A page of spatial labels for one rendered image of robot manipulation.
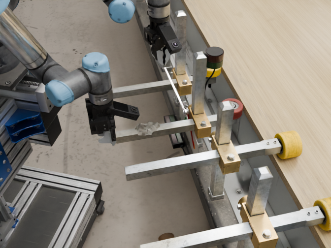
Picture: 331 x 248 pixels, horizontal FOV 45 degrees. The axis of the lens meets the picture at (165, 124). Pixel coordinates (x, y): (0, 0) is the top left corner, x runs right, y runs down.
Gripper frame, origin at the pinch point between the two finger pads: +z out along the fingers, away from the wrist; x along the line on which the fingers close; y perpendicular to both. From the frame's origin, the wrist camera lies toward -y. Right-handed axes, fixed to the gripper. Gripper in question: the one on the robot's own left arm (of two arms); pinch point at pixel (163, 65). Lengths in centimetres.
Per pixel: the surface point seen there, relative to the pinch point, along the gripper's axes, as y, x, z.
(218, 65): -24.9, -5.2, -12.6
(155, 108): 75, -39, 96
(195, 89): -21.4, 0.8, -3.1
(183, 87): -5.0, -6.0, 9.7
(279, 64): -18.9, -42.2, 5.3
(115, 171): 40, 10, 96
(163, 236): -16, 12, 88
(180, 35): 1.8, -8.6, -8.9
